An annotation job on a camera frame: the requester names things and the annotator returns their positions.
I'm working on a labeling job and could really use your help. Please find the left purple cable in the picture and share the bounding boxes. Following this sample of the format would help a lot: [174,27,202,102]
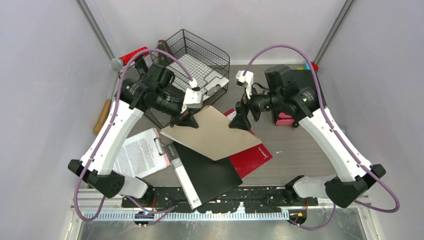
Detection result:
[73,48,200,223]

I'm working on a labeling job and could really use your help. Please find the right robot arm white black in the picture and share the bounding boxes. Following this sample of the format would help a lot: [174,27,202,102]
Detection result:
[229,64,386,208]

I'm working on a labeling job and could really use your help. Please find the brown object behind organizer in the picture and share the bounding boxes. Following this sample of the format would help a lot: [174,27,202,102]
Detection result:
[157,39,174,56]

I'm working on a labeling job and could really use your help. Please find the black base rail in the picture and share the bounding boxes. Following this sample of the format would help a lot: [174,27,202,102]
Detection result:
[135,186,318,214]

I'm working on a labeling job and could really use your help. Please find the black pink drawer cabinet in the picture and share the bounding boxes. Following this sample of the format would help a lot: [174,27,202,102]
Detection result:
[265,64,327,128]

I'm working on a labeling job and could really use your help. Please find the beige folder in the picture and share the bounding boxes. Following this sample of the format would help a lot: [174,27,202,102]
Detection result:
[160,106,262,161]

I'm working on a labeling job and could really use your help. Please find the red notebook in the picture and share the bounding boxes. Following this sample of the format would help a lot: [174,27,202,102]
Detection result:
[223,108,274,180]

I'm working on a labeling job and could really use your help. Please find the black clip file folder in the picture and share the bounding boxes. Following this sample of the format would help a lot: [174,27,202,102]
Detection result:
[165,142,243,210]

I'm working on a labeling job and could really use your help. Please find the colourful toy blocks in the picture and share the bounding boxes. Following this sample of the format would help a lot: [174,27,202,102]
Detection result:
[296,61,319,71]

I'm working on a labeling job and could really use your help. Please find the red glitter microphone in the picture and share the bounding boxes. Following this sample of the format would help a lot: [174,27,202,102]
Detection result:
[109,46,147,72]

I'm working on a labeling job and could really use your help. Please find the black wire mesh organizer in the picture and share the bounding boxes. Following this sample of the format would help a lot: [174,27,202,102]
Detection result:
[123,29,231,129]

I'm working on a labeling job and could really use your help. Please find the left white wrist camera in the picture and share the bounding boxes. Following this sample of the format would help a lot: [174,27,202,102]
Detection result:
[181,88,203,113]

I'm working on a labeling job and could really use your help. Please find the pink clipboard with paper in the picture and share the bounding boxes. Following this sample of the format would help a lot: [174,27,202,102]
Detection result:
[112,128,171,179]

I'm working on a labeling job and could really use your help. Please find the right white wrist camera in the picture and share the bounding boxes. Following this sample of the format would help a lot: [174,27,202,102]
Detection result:
[235,70,254,99]

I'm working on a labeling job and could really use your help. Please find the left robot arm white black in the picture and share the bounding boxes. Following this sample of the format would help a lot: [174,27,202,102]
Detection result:
[67,63,203,207]

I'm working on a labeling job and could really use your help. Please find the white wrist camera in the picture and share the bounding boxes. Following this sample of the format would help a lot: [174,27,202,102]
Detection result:
[235,70,254,99]
[181,88,203,113]

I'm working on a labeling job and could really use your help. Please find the black stand in organizer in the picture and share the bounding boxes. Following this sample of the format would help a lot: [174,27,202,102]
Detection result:
[134,55,149,78]

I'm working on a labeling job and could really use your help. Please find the wooden stick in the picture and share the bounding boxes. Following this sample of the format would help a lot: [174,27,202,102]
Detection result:
[93,99,112,135]

